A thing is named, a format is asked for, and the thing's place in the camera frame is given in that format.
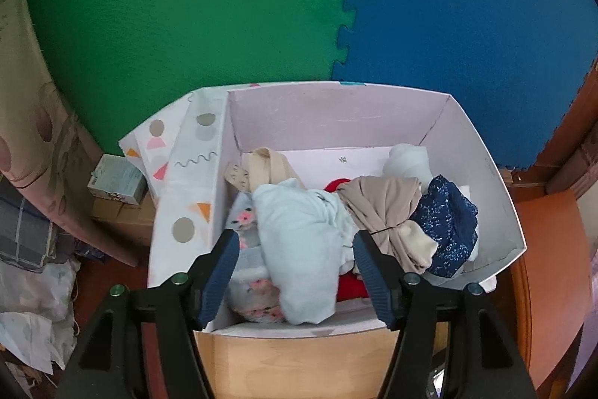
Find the white patterned cloth cover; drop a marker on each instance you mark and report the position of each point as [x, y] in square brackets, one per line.
[187, 193]

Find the small white carton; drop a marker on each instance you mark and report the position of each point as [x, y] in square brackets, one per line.
[117, 181]

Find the beige underwear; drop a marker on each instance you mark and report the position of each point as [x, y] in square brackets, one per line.
[383, 207]

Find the pale blue knotted underwear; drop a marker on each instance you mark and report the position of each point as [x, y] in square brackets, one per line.
[299, 240]

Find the red underwear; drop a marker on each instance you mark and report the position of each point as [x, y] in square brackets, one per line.
[350, 289]

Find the wooden drawer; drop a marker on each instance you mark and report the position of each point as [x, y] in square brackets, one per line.
[289, 361]

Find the white cardboard storage box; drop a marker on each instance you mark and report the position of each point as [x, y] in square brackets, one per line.
[327, 118]

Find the large light blue garment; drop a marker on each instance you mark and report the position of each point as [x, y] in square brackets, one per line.
[406, 160]

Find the cream bra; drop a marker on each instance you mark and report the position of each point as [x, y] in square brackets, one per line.
[266, 170]

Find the pink leaf-print curtain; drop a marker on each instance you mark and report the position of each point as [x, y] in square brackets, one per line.
[37, 123]

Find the plaid blanket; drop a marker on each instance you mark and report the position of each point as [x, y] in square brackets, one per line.
[23, 235]

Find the brown wooden panel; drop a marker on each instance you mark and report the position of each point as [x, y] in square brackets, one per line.
[546, 263]

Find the light blue floral-trim underwear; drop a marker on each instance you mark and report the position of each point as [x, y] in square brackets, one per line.
[247, 287]

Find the green foam mat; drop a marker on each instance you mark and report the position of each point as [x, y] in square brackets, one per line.
[187, 6]

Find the navy floral underwear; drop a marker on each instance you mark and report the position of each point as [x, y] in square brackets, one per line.
[448, 216]

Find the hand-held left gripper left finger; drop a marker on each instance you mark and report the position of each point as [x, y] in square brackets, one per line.
[219, 277]

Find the brown cardboard box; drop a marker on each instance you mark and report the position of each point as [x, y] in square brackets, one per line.
[121, 216]

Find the white floral bedding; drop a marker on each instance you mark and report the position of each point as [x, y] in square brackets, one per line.
[32, 296]

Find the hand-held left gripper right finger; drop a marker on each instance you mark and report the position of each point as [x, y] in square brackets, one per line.
[373, 282]

